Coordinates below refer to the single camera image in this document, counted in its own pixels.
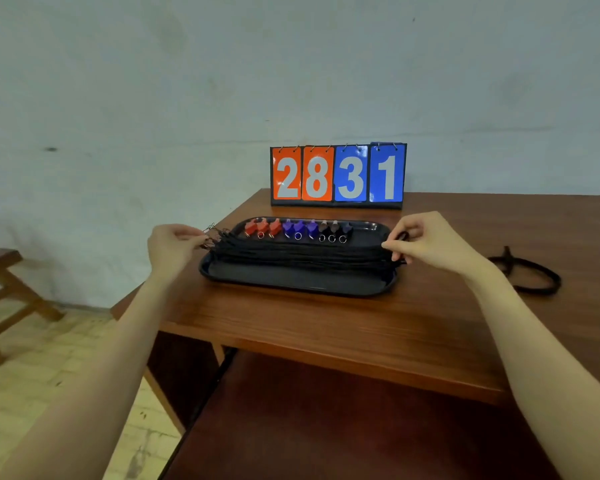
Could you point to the person's right forearm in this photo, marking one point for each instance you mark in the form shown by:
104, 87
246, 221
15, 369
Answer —
545, 374

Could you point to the black plastic tray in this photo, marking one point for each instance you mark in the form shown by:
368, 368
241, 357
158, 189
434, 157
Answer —
300, 282

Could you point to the person's right hand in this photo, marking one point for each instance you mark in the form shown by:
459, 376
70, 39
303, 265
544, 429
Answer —
437, 244

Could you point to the person's left hand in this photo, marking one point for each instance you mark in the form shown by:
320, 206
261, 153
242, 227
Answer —
172, 252

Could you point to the wooden desk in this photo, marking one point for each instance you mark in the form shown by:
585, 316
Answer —
355, 429

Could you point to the orange and blue flip scoreboard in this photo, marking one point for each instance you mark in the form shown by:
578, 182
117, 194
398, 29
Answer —
337, 174

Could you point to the person's left forearm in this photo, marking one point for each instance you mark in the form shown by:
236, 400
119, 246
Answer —
90, 389

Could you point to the brown wooden chair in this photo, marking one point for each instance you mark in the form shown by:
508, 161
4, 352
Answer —
0, 257

